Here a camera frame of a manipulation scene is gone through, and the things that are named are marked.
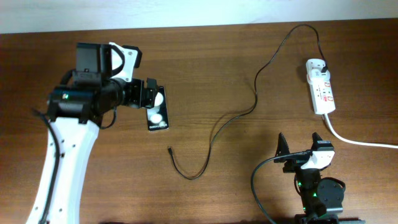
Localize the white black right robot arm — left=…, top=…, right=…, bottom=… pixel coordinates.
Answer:
left=275, top=133, right=346, bottom=223

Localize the black USB charging cable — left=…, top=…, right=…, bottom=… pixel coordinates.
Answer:
left=167, top=24, right=328, bottom=180

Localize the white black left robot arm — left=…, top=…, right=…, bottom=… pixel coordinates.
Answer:
left=27, top=42, right=159, bottom=223

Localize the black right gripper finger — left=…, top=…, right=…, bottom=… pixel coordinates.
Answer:
left=311, top=132, right=330, bottom=151
left=274, top=133, right=290, bottom=163

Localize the black Galaxy flip phone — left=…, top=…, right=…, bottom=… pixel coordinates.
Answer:
left=146, top=86, right=169, bottom=131

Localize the white power strip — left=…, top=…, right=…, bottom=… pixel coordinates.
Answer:
left=305, top=58, right=336, bottom=115

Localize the white USB charger plug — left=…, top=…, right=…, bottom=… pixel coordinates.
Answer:
left=307, top=68, right=330, bottom=85

